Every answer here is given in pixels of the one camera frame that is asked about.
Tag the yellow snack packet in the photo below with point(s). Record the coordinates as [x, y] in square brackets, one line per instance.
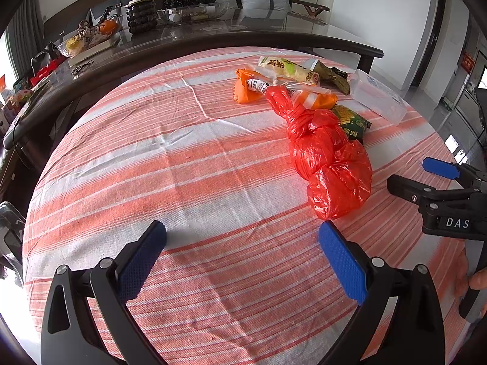
[289, 69]

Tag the green snack packet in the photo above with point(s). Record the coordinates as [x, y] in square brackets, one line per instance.
[352, 119]

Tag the transparent plastic chair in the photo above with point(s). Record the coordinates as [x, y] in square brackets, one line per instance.
[11, 235]

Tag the kitchen sliding door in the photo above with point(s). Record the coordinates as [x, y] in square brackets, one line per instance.
[468, 95]

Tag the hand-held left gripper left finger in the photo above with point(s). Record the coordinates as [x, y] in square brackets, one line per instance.
[142, 258]

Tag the orange striped tablecloth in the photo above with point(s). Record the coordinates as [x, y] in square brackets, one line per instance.
[190, 178]

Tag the grey curtain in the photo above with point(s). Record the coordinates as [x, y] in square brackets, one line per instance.
[26, 34]

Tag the dark wooden door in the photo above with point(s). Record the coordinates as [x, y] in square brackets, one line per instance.
[430, 42]

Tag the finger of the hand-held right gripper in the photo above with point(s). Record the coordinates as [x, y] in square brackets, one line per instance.
[411, 191]
[437, 166]

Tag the large glass bowl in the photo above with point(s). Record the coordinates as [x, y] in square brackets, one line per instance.
[190, 13]

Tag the red wall poster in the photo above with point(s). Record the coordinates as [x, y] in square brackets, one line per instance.
[466, 62]

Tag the glass fruit bowl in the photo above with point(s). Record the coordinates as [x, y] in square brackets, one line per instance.
[87, 40]

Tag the white orange plastic wrapper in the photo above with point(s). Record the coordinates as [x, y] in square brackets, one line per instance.
[319, 100]

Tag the orange snack packet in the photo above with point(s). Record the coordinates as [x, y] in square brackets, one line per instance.
[241, 91]

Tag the red box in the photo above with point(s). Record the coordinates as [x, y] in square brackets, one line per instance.
[43, 74]

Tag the dark green wrapper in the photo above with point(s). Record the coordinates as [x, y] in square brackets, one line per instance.
[334, 81]

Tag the dark ribbed vase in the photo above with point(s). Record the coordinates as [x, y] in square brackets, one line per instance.
[140, 15]

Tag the dark wooden coffee table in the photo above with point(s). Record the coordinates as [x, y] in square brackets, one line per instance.
[228, 32]

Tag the clear plastic box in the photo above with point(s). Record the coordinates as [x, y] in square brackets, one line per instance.
[376, 99]

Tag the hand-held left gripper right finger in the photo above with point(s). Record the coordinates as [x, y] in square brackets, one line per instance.
[342, 262]

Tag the dark wooden sofa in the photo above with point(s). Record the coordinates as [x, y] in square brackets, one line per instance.
[308, 7]

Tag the red plastic bag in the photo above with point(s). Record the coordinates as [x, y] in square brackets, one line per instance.
[327, 159]

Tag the person's right hand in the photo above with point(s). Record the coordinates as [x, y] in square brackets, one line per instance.
[480, 281]

